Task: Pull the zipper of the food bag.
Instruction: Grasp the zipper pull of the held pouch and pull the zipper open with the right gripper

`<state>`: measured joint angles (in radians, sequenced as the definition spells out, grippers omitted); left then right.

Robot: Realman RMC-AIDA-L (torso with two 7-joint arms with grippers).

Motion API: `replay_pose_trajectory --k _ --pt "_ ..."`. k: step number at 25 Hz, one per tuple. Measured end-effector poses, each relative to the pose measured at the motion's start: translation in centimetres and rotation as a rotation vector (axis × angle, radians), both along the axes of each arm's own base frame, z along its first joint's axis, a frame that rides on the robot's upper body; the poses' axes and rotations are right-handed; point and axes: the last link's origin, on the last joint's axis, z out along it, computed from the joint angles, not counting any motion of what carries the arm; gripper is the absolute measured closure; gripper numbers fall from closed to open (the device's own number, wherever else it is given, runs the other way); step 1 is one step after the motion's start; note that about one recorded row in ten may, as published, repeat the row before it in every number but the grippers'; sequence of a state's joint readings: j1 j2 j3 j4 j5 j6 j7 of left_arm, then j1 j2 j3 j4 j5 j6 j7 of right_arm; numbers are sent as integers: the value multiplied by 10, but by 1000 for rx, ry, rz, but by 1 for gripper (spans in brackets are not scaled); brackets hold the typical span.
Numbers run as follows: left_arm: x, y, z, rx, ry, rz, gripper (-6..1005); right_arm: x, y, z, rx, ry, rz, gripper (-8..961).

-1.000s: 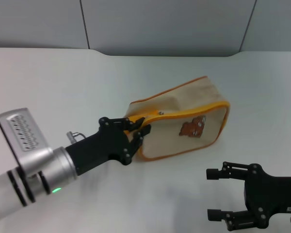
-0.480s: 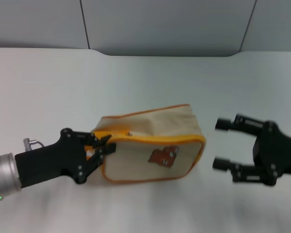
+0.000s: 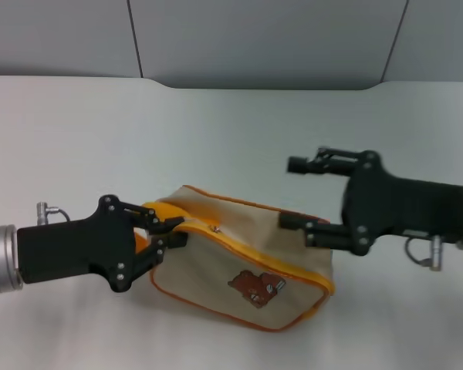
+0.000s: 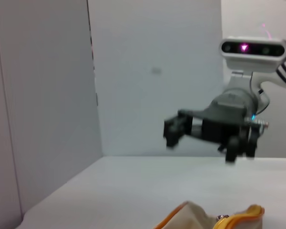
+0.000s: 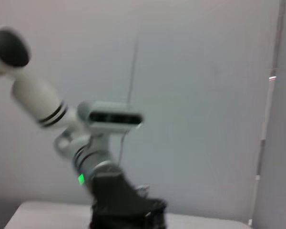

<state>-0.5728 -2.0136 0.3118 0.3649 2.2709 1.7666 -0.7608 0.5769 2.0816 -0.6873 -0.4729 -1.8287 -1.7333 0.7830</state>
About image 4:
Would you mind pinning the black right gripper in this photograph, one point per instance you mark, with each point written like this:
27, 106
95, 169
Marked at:
219, 126

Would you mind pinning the beige bag with yellow zipper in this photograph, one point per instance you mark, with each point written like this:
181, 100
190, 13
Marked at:
193, 218

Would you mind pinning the metal plug on right gripper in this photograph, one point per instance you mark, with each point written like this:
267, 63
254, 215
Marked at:
258, 122

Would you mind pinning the silver camera mount bracket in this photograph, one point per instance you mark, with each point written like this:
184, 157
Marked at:
238, 80

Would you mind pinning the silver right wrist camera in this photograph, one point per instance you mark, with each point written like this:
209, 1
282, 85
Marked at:
252, 62

